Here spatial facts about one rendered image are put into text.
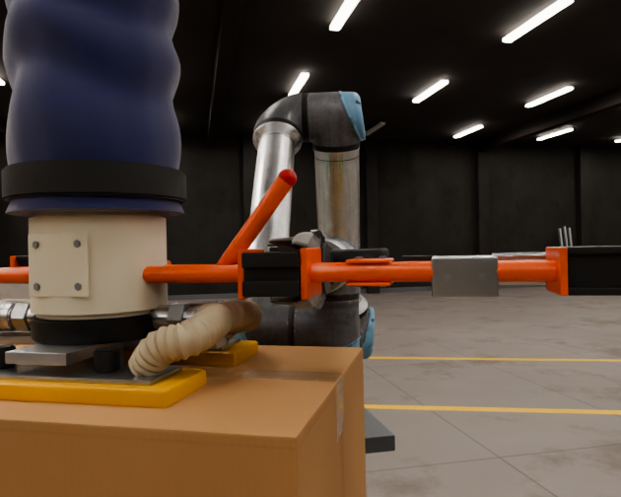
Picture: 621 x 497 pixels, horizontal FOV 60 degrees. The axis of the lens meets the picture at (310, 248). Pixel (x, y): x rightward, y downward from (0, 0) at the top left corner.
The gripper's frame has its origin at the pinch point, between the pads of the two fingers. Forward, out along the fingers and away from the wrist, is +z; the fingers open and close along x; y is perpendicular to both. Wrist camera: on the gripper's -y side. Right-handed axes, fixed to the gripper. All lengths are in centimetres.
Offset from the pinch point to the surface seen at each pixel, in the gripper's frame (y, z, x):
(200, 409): 7.2, 14.3, -12.8
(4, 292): 750, -768, -72
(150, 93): 18.5, 2.7, 22.5
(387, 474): 10, -226, -120
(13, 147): 33.4, 8.6, 15.6
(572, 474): -85, -243, -120
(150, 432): 9.5, 20.0, -13.3
